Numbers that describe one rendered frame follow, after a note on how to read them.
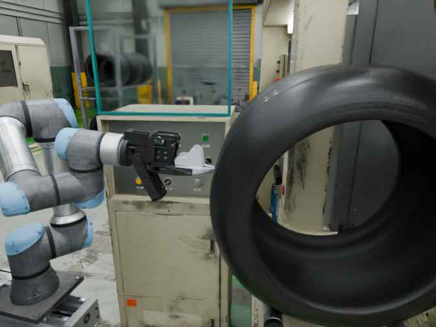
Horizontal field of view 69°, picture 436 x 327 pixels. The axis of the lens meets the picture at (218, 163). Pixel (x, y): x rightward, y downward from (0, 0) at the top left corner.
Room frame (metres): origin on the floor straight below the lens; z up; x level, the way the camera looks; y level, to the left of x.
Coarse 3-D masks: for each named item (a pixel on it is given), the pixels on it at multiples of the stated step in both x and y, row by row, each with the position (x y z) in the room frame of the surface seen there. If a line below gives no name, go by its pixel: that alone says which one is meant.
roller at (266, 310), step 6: (264, 306) 0.62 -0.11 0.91; (264, 312) 0.60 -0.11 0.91; (270, 312) 0.59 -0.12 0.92; (276, 312) 0.59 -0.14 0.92; (264, 318) 0.58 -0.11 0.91; (270, 318) 0.57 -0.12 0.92; (276, 318) 0.57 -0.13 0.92; (264, 324) 0.57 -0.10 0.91; (270, 324) 0.56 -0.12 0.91; (276, 324) 0.56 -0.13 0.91; (282, 324) 0.57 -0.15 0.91
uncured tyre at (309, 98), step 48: (288, 96) 0.58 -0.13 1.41; (336, 96) 0.54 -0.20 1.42; (384, 96) 0.53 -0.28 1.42; (432, 96) 0.53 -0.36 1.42; (240, 144) 0.58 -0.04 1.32; (288, 144) 0.54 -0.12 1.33; (432, 144) 0.75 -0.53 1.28; (240, 192) 0.55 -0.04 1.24; (432, 192) 0.75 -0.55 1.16; (240, 240) 0.55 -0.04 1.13; (288, 240) 0.81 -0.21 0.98; (336, 240) 0.80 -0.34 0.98; (384, 240) 0.77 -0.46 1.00; (432, 240) 0.67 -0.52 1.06; (288, 288) 0.56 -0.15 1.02; (336, 288) 0.68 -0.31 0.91; (384, 288) 0.64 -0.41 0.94; (432, 288) 0.51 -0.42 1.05
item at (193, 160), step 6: (192, 150) 0.66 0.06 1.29; (198, 150) 0.67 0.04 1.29; (180, 156) 0.67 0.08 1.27; (186, 156) 0.67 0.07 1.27; (192, 156) 0.66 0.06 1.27; (198, 156) 0.66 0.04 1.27; (180, 162) 0.67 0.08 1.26; (186, 162) 0.67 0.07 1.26; (192, 162) 0.66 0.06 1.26; (198, 162) 0.66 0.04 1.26; (192, 168) 0.66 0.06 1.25; (198, 168) 0.66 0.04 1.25; (204, 168) 0.67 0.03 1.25; (210, 168) 0.67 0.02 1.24; (192, 174) 0.65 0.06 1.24; (198, 174) 0.66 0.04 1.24; (204, 174) 0.67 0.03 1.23
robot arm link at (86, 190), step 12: (72, 168) 0.69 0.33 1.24; (96, 168) 0.70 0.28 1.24; (60, 180) 0.67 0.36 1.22; (72, 180) 0.68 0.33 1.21; (84, 180) 0.68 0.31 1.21; (96, 180) 0.70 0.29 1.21; (60, 192) 0.65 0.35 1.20; (72, 192) 0.67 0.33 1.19; (84, 192) 0.68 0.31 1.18; (96, 192) 0.70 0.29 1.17; (60, 204) 0.66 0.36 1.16; (84, 204) 0.69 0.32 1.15; (96, 204) 0.70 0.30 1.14
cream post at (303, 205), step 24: (312, 0) 0.92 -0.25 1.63; (336, 0) 0.92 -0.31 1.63; (312, 24) 0.92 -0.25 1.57; (336, 24) 0.92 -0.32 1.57; (312, 48) 0.92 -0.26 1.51; (336, 48) 0.92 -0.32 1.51; (312, 144) 0.92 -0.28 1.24; (288, 168) 0.93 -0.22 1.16; (312, 168) 0.92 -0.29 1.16; (288, 192) 0.93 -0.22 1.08; (312, 192) 0.92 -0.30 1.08; (288, 216) 0.92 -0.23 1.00; (312, 216) 0.92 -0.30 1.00
